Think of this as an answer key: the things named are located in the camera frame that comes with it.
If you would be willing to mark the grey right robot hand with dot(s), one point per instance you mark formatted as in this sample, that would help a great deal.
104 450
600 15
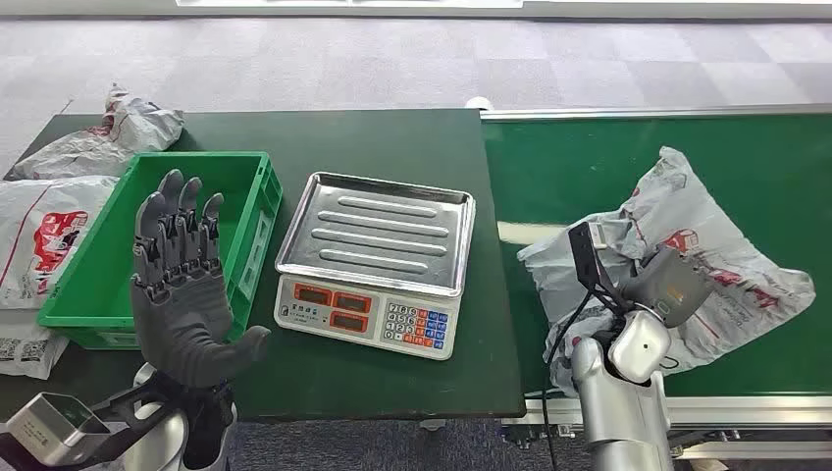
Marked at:
669 286

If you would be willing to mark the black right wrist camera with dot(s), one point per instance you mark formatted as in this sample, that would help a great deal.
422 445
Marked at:
585 257

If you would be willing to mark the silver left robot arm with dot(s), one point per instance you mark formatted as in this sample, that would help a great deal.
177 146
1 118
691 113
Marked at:
156 442

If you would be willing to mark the dark green table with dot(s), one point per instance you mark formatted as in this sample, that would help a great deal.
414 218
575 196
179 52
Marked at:
390 143

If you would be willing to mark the white round cap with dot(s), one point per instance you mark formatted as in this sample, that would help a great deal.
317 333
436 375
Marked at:
480 103

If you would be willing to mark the white electronic scale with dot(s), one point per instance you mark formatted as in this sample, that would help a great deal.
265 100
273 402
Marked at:
364 318

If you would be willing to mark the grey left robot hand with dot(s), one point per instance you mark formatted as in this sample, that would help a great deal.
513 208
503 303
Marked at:
185 325

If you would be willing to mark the crumpled grey plastic mailer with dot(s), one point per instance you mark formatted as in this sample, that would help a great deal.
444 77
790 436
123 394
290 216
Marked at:
78 153

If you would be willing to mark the aluminium conveyor frame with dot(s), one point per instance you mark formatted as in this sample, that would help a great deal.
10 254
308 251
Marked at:
747 411

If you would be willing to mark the green conveyor belt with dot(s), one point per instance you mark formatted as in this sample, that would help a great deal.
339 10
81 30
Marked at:
747 162

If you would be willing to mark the green plastic crate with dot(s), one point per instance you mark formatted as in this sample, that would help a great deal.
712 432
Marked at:
97 273

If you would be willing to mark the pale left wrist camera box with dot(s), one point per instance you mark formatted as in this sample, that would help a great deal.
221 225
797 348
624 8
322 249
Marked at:
52 429

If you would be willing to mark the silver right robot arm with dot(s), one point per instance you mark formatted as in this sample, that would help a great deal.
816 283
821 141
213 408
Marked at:
617 416

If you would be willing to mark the grey plastic mailer red print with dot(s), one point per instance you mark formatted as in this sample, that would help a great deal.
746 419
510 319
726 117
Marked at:
676 188

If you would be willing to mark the flat white mailer red print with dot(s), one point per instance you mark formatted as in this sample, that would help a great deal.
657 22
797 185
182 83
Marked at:
26 214

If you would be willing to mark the steel scale tray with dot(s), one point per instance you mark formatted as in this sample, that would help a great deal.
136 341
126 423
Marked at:
380 227

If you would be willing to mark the white mailer with QR codes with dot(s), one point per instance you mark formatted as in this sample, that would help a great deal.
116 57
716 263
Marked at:
26 351

